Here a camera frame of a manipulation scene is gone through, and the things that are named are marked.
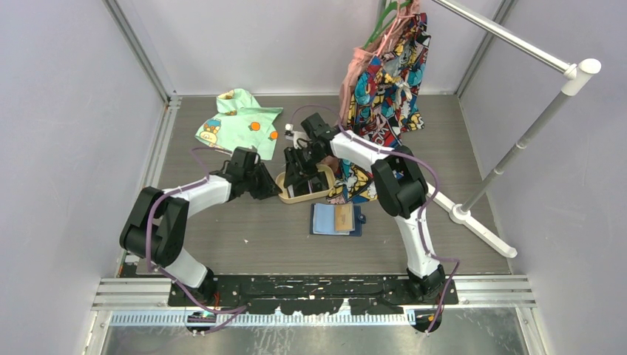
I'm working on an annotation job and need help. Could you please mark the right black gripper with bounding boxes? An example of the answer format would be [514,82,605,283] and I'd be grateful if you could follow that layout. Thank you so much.
[283,144,327,189]

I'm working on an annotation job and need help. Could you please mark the beige oval tray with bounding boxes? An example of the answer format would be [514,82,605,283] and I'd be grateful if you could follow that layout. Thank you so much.
[275,164,335,204]

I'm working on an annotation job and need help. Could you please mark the navy blue card holder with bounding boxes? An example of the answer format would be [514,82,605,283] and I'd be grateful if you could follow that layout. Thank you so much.
[309,203,367,237]

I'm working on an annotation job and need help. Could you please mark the tan credit card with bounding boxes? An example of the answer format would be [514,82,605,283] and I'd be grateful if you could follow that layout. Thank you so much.
[334,203,355,233]

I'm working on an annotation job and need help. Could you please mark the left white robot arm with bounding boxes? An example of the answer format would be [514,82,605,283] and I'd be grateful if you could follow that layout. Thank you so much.
[119,147,281,305]

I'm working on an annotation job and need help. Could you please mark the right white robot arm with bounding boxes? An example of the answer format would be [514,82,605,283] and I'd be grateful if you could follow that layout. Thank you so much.
[284,114,452,304]

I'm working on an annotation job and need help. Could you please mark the green cartoon child shirt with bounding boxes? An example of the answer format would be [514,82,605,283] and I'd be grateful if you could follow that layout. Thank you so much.
[194,88,283,160]

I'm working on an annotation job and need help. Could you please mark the colourful comic print garment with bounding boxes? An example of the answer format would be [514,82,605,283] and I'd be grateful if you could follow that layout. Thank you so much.
[325,13,432,205]

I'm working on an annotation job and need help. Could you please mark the green clothes hanger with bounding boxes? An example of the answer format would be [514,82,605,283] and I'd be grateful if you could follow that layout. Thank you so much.
[362,1,412,50]

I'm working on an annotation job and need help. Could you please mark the pink hanging garment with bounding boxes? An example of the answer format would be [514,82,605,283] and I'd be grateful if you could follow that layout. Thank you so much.
[339,1,420,126]

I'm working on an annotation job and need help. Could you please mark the white clothes rack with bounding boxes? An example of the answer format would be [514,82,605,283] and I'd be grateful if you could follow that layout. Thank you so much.
[426,0,603,259]

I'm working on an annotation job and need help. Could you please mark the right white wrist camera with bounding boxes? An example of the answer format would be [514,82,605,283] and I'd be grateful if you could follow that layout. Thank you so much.
[285,124,309,149]

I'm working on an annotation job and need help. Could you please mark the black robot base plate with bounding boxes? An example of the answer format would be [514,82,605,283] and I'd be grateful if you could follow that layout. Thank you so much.
[168,274,458,316]

